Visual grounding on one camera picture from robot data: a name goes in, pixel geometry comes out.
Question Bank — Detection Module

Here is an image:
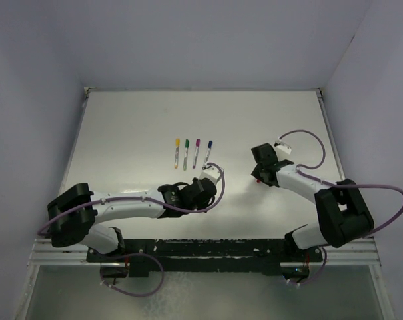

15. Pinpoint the green pen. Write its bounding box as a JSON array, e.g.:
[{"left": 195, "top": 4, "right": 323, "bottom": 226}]
[{"left": 183, "top": 147, "right": 189, "bottom": 171}]

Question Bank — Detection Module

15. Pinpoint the aluminium frame rail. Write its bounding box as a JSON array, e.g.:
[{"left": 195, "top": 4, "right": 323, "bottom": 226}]
[{"left": 26, "top": 87, "right": 382, "bottom": 267}]

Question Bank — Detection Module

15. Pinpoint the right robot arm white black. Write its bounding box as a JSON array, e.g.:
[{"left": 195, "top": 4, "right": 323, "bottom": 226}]
[{"left": 251, "top": 143, "right": 374, "bottom": 261}]

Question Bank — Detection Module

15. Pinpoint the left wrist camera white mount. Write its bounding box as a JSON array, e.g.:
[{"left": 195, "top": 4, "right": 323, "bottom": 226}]
[{"left": 199, "top": 167, "right": 224, "bottom": 185}]

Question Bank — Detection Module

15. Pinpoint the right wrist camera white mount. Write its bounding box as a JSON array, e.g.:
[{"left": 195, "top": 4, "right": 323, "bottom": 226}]
[{"left": 274, "top": 141, "right": 292, "bottom": 155}]

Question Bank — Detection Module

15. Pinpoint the blue pen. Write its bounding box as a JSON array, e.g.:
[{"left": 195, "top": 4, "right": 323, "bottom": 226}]
[{"left": 202, "top": 146, "right": 212, "bottom": 169}]

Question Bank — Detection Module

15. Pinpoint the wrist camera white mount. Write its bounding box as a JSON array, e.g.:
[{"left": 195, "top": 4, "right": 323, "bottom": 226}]
[
  {"left": 274, "top": 141, "right": 292, "bottom": 155},
  {"left": 199, "top": 167, "right": 224, "bottom": 185}
]

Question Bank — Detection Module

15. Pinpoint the purple pen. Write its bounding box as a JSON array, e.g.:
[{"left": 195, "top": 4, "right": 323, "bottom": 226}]
[{"left": 192, "top": 147, "right": 199, "bottom": 169}]

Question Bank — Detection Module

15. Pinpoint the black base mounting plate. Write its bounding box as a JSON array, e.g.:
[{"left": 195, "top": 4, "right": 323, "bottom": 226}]
[{"left": 87, "top": 239, "right": 324, "bottom": 278}]

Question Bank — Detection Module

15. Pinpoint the yellow pen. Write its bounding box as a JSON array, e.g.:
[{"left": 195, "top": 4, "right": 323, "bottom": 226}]
[{"left": 174, "top": 146, "right": 180, "bottom": 169}]

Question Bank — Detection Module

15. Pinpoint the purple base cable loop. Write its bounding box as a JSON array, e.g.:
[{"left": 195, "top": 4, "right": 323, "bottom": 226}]
[{"left": 99, "top": 251, "right": 166, "bottom": 297}]

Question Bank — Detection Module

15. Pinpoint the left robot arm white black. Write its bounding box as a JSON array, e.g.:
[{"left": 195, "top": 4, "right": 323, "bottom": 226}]
[{"left": 47, "top": 177, "right": 218, "bottom": 261}]

